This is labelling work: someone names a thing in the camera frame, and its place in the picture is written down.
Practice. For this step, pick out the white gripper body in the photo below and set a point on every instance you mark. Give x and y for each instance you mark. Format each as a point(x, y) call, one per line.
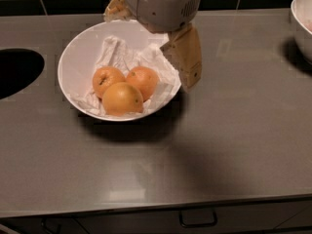
point(162, 7)

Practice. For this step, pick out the grey drawer front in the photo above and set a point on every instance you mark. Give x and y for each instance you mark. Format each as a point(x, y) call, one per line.
point(231, 219)

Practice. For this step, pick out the white crumpled paper towel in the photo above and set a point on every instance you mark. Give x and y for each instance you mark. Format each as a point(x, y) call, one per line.
point(83, 57)

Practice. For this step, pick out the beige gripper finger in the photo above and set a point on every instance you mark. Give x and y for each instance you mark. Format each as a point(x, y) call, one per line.
point(183, 51)
point(117, 10)

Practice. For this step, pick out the large white bowl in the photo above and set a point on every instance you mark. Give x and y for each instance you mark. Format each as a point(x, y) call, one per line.
point(130, 31)

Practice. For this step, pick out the black drawer handle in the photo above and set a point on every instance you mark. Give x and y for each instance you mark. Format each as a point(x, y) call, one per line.
point(197, 218)

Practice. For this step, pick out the orange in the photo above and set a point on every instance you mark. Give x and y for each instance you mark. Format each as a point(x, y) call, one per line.
point(104, 77)
point(122, 98)
point(144, 79)

